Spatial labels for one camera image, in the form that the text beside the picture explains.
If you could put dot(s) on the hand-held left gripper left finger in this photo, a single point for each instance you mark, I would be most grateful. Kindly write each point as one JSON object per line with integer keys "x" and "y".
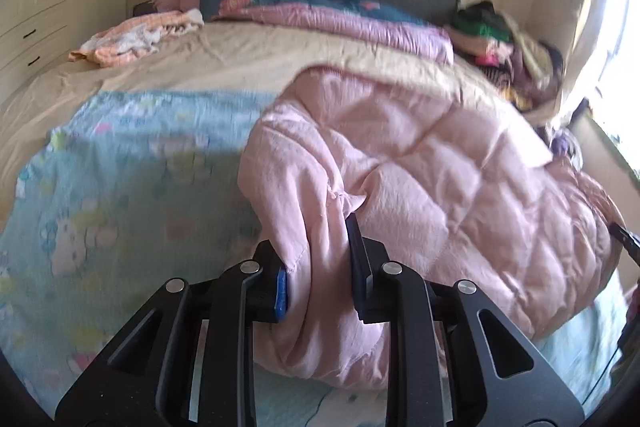
{"x": 281, "y": 297}

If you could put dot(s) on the blue floral pink quilt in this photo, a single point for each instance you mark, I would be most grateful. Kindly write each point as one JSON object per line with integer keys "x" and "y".
{"x": 300, "y": 2}

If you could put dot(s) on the white curtain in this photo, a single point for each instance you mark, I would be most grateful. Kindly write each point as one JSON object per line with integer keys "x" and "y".
{"x": 595, "y": 22}

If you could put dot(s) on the light blue cartoon print blanket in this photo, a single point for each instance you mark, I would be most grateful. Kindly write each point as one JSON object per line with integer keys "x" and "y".
{"x": 125, "y": 207}

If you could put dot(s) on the beige bed sheet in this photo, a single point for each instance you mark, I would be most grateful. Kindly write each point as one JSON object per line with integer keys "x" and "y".
{"x": 225, "y": 57}

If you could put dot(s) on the pink quilted comforter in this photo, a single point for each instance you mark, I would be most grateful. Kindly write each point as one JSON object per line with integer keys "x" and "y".
{"x": 425, "y": 167}

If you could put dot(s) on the peach printed cloth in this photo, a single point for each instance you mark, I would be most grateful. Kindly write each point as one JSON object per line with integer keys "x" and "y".
{"x": 130, "y": 37}

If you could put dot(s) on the pile of mixed clothes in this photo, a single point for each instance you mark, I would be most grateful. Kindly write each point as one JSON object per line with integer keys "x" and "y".
{"x": 495, "y": 37}

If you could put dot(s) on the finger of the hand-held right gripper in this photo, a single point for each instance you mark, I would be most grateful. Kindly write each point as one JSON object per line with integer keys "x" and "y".
{"x": 627, "y": 242}

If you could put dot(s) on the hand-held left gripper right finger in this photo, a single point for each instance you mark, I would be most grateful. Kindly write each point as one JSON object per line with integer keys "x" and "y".
{"x": 356, "y": 267}

